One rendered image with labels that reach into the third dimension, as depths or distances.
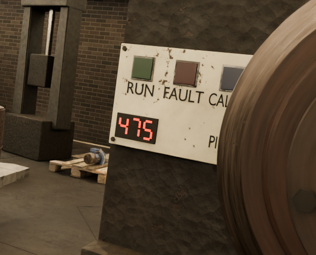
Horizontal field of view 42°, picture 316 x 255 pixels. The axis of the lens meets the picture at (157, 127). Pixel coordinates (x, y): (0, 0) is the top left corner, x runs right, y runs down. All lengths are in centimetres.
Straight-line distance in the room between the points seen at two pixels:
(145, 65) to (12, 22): 852
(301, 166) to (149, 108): 35
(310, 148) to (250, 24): 32
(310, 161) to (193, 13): 38
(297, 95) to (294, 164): 8
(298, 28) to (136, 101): 32
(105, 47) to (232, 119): 729
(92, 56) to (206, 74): 727
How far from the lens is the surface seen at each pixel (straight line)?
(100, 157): 525
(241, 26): 70
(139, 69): 72
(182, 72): 69
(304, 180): 44
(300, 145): 44
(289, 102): 48
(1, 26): 938
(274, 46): 53
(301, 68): 51
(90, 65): 792
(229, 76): 67
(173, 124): 70
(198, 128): 68
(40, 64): 605
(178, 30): 73
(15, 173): 469
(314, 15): 53
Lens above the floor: 117
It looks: 5 degrees down
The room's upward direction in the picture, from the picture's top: 8 degrees clockwise
